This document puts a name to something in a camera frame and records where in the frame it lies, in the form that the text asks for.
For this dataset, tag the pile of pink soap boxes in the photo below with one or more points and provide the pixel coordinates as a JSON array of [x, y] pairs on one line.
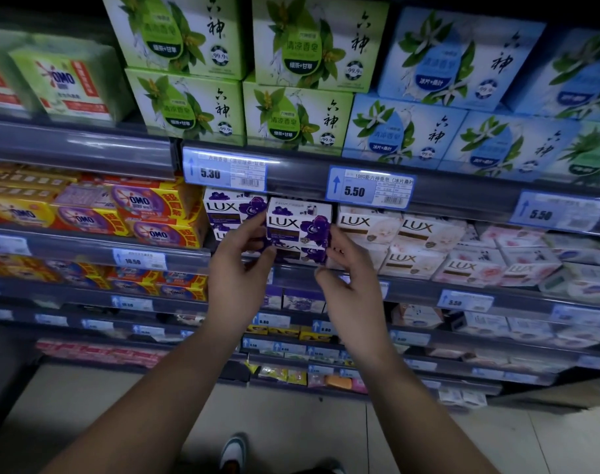
[[522, 264]]

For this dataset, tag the person's left thumb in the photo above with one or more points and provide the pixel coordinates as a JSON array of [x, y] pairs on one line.
[[265, 259]]

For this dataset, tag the person's white shoe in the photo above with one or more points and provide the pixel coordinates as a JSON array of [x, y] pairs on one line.
[[233, 454], [335, 467]]

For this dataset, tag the grey store shelving unit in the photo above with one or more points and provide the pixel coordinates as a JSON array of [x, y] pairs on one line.
[[82, 148]]

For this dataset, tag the person's right thumb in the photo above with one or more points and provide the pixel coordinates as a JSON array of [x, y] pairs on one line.
[[325, 277]]

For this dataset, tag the row of red flat packs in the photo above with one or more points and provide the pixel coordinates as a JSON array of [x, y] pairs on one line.
[[97, 352]]

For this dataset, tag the pile of yellow-purple laundry soap packs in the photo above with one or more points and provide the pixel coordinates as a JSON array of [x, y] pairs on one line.
[[107, 207]]

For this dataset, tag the large blue-edged price tag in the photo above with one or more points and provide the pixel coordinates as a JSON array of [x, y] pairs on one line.
[[370, 187], [556, 212], [224, 168]]

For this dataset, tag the row of white toiletry boxes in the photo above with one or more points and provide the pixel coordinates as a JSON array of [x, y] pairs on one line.
[[502, 325]]

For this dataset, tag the white flower soap box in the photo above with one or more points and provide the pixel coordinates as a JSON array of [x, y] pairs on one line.
[[369, 226], [411, 264], [430, 234]]

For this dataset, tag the green laundry soap pack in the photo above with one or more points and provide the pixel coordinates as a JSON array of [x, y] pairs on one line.
[[68, 83], [3, 78]]

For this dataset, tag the blue white-flower soap box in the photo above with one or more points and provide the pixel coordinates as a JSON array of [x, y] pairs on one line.
[[507, 148], [458, 59], [403, 130], [571, 78]]

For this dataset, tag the person's right hand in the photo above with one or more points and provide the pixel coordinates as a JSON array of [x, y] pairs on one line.
[[361, 310]]

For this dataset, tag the row of small yellow packets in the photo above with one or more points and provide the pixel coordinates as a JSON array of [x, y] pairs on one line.
[[280, 375]]

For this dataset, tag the rows of small shelf labels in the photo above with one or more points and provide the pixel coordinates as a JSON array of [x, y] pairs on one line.
[[139, 259]]

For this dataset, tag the purple flower soap box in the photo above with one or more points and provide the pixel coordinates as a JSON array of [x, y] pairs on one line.
[[300, 223], [221, 232], [230, 204], [302, 254]]

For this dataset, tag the pale green aloe soap box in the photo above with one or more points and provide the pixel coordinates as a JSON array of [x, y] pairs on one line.
[[588, 152]]

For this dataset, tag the person's left hand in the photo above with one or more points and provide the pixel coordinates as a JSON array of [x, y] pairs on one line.
[[238, 291]]

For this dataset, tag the row of small purple boxes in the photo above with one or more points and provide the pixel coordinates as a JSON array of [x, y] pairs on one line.
[[300, 301]]

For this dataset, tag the orange soap bar packet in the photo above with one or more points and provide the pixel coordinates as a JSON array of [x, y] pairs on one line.
[[338, 382]]

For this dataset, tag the person's right forearm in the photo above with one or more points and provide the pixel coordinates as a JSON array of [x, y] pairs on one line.
[[418, 419]]

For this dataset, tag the row of yellow-blue soap packs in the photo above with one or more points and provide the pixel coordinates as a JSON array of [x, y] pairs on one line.
[[132, 281]]

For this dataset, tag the green leaf soap box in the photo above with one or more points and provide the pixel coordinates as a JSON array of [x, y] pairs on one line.
[[186, 108], [319, 41], [297, 118], [176, 34]]

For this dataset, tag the person's left forearm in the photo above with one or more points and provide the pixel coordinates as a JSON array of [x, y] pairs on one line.
[[161, 409]]

